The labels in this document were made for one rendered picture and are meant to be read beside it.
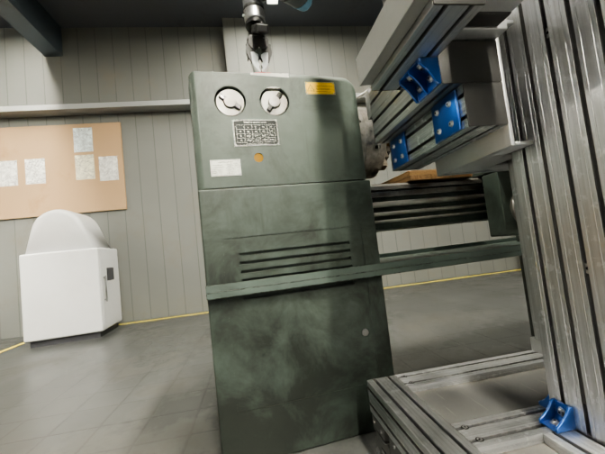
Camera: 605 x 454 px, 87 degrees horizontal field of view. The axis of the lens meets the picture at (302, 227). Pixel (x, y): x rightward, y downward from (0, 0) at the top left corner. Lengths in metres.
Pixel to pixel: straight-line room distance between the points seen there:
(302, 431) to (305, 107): 1.08
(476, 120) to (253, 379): 0.93
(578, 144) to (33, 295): 3.89
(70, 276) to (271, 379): 2.91
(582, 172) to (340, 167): 0.68
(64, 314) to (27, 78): 2.93
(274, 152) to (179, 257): 3.22
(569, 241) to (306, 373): 0.80
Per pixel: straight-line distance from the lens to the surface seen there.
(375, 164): 1.40
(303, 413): 1.19
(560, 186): 0.79
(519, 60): 0.89
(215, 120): 1.14
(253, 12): 1.37
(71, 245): 3.81
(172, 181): 4.32
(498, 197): 1.52
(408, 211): 1.36
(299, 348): 1.11
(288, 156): 1.12
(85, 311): 3.75
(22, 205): 4.91
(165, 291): 4.27
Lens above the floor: 0.65
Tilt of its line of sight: 4 degrees up
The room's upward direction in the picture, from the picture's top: 6 degrees counter-clockwise
